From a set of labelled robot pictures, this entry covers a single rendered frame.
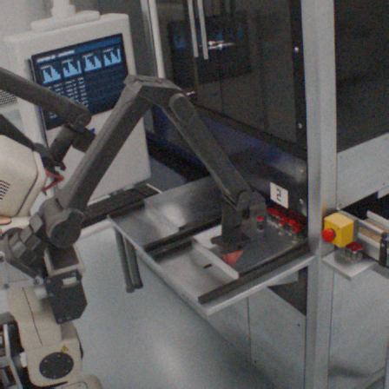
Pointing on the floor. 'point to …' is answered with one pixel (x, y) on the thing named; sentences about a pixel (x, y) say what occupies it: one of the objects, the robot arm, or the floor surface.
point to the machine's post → (319, 179)
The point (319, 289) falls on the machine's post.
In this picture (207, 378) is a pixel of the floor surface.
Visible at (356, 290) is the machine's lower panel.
